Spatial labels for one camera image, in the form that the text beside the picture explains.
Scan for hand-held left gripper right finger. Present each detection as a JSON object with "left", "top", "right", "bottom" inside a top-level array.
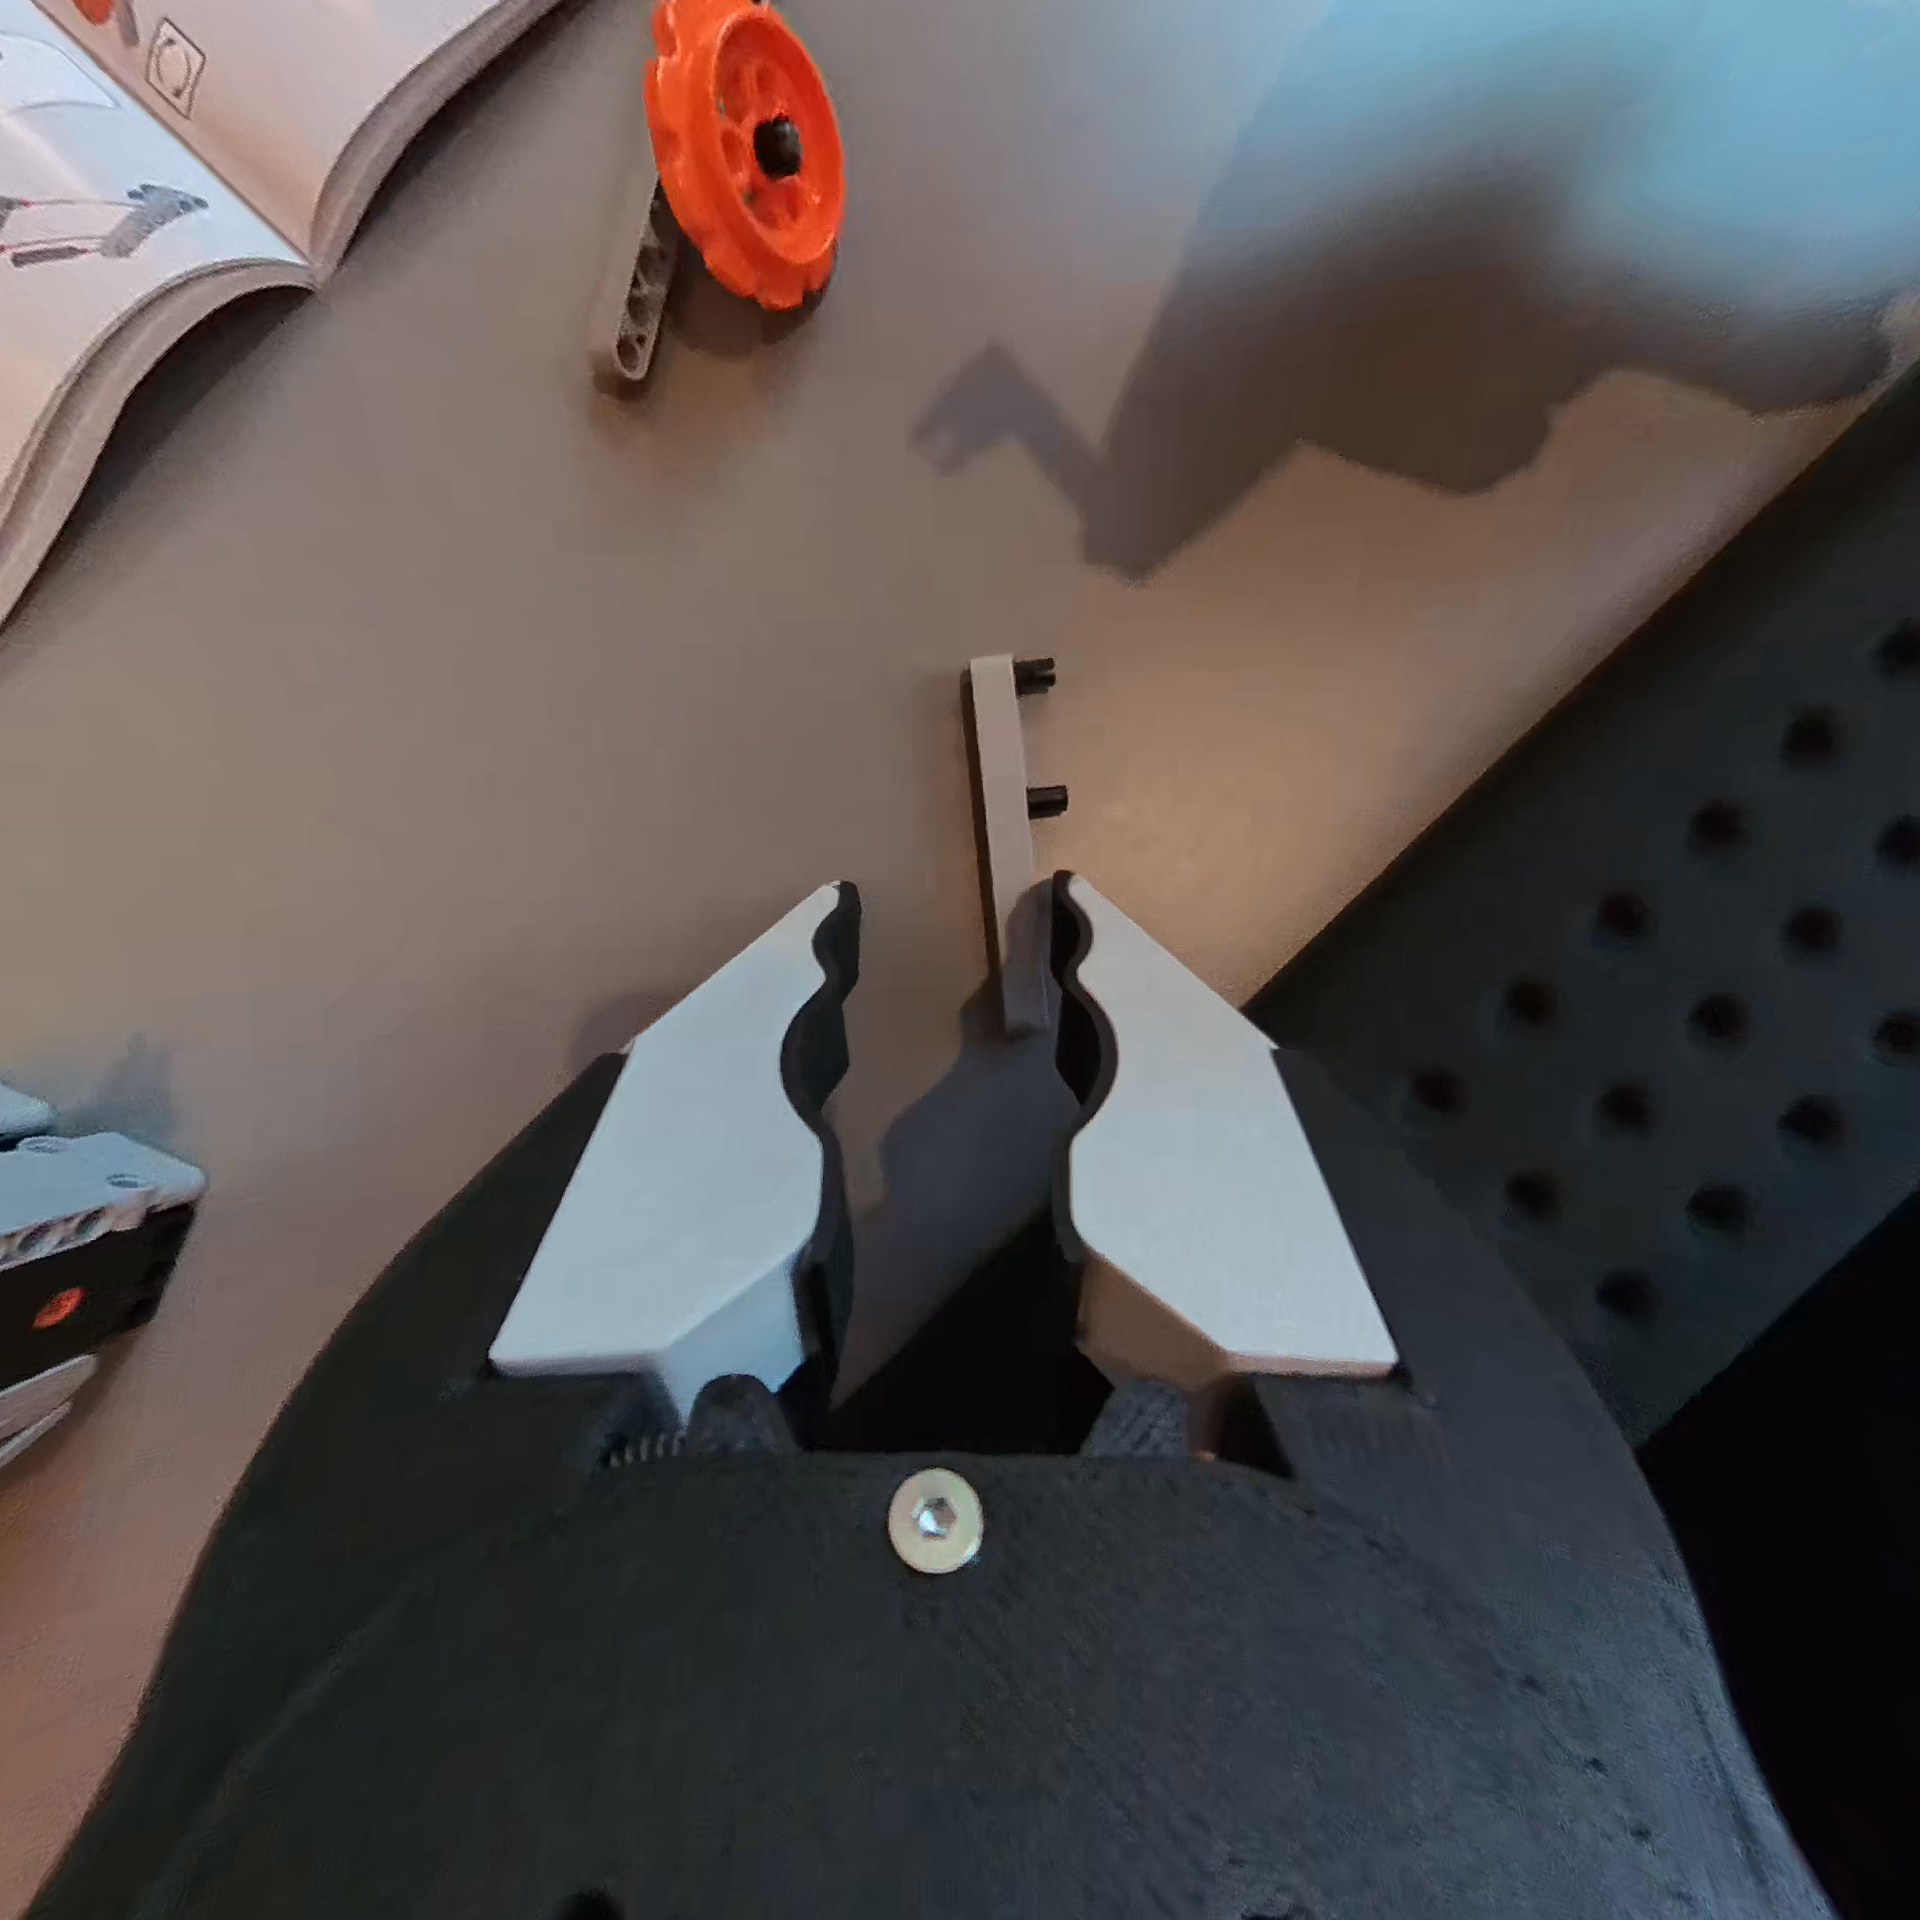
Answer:
[{"left": 1049, "top": 872, "right": 1404, "bottom": 1445}]

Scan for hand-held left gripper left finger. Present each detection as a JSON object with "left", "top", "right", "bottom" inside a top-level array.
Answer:
[{"left": 490, "top": 883, "right": 864, "bottom": 1421}]

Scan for grey beam black pins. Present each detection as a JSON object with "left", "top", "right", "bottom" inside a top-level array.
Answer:
[{"left": 964, "top": 651, "right": 1068, "bottom": 1040}]

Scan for black perforated panel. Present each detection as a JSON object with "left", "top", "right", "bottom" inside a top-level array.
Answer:
[{"left": 1247, "top": 383, "right": 1920, "bottom": 1449}]

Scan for grey brick robot model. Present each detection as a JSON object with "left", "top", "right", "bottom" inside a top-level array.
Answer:
[{"left": 0, "top": 1083, "right": 208, "bottom": 1473}]

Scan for orange wheel beam assembly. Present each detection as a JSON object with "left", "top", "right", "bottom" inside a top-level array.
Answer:
[{"left": 591, "top": 0, "right": 848, "bottom": 396}]

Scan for open instruction booklet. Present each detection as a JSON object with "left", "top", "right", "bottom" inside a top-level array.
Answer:
[{"left": 0, "top": 0, "right": 565, "bottom": 619}]

